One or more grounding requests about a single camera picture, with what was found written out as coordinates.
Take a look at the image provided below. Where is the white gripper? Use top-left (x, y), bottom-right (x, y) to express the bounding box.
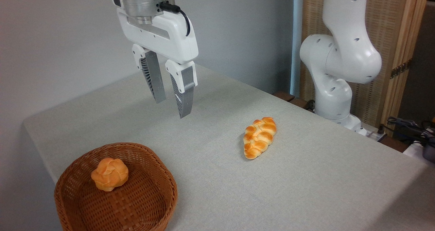
top-left (117, 8), bottom-right (199, 119)

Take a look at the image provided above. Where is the long braided bread loaf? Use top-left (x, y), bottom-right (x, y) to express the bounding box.
top-left (243, 117), bottom-right (277, 160)

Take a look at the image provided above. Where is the round knotted bread roll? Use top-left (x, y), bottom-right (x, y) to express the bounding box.
top-left (91, 157), bottom-right (129, 192)

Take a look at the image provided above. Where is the brown woven wicker basket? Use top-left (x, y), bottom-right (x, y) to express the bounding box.
top-left (54, 142), bottom-right (178, 231)

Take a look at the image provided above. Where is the white vertical pole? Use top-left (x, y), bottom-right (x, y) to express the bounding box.
top-left (290, 0), bottom-right (303, 97)

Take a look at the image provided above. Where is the grey tablecloth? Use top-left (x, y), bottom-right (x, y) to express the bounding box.
top-left (23, 59), bottom-right (435, 231)

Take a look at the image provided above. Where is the black screen hinge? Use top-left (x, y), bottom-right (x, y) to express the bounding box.
top-left (390, 59), bottom-right (412, 79)

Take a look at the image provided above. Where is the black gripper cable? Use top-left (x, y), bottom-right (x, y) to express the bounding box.
top-left (159, 1), bottom-right (191, 37)

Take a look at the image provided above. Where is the black cable bundle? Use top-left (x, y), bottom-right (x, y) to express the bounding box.
top-left (387, 117), bottom-right (435, 146)

